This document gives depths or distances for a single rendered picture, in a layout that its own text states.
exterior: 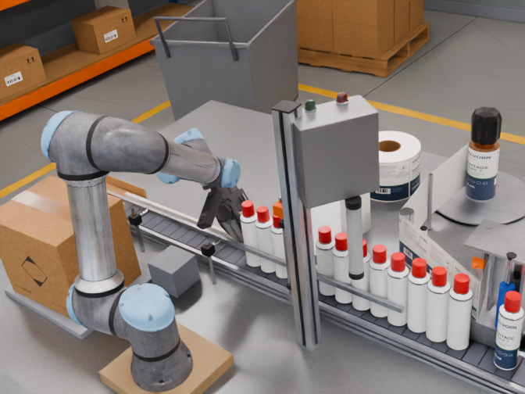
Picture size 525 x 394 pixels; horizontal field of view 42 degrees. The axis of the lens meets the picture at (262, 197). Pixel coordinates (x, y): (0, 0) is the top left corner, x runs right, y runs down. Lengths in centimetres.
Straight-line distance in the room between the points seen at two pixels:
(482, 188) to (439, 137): 223
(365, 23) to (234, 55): 153
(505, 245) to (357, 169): 38
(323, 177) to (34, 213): 87
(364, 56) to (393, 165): 312
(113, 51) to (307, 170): 456
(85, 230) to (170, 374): 40
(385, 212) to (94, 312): 95
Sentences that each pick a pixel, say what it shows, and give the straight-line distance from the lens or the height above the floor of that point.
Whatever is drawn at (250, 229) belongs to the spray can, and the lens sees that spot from 186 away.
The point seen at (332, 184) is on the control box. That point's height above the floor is 133.
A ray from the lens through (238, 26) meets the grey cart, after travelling 466.
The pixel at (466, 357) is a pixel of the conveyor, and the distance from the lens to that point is 169.
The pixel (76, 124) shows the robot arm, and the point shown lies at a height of 150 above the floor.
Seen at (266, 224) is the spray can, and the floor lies 105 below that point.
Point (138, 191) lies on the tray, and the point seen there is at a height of 85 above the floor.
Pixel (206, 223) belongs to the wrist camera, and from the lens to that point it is 185.
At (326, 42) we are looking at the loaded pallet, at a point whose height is 22.
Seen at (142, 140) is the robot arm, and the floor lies 146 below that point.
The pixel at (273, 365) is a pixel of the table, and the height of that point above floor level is 83.
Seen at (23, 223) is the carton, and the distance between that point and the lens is 193.
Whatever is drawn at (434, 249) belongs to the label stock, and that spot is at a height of 104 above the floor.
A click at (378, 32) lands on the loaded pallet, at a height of 34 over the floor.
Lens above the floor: 210
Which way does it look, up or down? 33 degrees down
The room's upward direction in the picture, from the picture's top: 7 degrees counter-clockwise
